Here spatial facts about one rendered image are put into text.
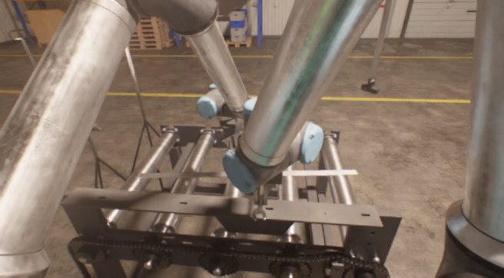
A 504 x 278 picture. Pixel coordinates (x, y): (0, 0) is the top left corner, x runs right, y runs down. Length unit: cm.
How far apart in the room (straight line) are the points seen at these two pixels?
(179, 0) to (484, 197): 56
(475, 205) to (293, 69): 30
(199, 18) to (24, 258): 48
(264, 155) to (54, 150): 32
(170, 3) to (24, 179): 37
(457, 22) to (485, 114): 1097
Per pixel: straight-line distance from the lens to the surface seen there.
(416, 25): 1075
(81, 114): 50
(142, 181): 164
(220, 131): 117
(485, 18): 38
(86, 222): 138
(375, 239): 115
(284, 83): 32
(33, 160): 48
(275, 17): 976
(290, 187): 142
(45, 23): 1149
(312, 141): 55
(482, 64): 39
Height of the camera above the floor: 190
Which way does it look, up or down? 29 degrees down
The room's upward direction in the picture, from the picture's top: 1 degrees counter-clockwise
